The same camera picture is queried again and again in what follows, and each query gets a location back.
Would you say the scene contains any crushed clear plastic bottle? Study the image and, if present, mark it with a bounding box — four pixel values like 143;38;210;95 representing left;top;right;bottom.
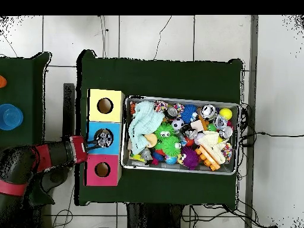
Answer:
96;131;113;148

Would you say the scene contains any shallow wire mesh bin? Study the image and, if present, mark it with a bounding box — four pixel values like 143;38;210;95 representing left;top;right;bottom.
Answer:
120;95;240;176

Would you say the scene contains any small soccer ball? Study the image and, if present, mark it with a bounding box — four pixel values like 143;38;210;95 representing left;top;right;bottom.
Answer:
171;118;185;131

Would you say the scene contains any blue plastic cup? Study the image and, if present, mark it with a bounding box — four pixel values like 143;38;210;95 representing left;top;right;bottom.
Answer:
0;103;24;131

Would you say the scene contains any yellow ball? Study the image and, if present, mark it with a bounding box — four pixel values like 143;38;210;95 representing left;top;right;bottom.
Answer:
218;107;233;121

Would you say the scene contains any dark green table cloth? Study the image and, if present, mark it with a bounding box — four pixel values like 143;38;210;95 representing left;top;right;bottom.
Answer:
75;49;244;211
0;52;55;205

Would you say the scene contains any blue fuzzy toy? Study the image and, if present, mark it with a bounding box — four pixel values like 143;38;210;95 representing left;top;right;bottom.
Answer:
180;104;198;125

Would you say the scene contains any wooden box with three holes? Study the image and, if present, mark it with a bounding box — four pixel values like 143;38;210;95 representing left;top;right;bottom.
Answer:
84;88;126;187

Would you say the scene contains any black cable bundle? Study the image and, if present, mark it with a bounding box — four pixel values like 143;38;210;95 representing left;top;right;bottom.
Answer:
181;204;278;228

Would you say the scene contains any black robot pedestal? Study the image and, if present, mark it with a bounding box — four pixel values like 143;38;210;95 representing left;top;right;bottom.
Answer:
126;203;183;228

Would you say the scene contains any black power cable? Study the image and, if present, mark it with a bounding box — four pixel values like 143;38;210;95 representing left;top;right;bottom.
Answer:
239;131;304;147

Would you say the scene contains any cream knitted cloth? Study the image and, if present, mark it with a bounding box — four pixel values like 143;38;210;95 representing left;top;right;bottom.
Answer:
197;130;226;165

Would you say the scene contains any purple spiky toy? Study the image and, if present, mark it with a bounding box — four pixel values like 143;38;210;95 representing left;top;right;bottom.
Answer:
180;145;200;170

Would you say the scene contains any orange toy building block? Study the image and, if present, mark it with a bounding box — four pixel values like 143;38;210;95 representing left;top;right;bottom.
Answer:
195;145;221;172

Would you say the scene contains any green fuzzy toy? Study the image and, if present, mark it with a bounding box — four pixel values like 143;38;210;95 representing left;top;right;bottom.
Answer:
161;135;182;157

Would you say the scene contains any mint green cloth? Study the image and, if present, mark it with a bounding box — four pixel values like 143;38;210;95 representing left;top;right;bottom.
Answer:
128;100;165;156

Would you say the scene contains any black flat panel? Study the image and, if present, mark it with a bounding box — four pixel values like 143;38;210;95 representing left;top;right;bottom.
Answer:
62;83;76;138

